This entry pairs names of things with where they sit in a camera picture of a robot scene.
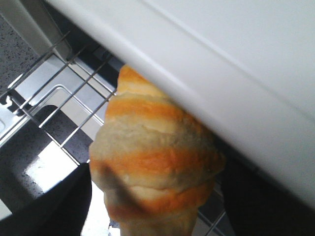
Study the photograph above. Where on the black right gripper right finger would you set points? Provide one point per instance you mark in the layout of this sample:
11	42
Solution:
256	208

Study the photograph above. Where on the white Toshiba toaster oven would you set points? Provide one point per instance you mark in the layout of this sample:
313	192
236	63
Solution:
246	68

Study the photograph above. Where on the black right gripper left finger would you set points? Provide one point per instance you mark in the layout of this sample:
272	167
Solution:
62	211

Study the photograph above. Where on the metal wire oven rack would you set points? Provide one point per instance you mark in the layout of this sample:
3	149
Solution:
102	152

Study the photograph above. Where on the orange striped croissant bread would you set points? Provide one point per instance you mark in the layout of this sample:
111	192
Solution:
154	162

